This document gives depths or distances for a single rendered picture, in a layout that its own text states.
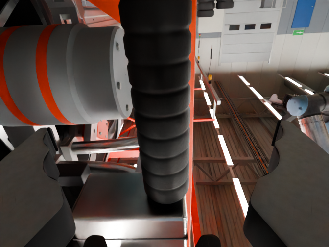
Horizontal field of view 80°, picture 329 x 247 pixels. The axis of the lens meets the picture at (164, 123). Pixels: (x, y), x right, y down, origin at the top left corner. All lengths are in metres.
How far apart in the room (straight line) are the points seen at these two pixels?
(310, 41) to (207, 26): 6.95
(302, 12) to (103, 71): 14.81
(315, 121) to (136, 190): 0.80
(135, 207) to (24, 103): 0.19
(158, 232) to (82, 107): 0.17
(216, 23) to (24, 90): 11.22
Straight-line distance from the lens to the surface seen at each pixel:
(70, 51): 0.26
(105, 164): 0.35
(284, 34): 14.80
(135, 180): 0.18
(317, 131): 0.90
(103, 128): 0.63
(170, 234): 0.17
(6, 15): 0.53
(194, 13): 0.72
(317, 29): 15.68
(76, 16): 0.56
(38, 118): 0.31
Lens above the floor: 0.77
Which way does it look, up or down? 30 degrees up
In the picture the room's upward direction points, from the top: 177 degrees clockwise
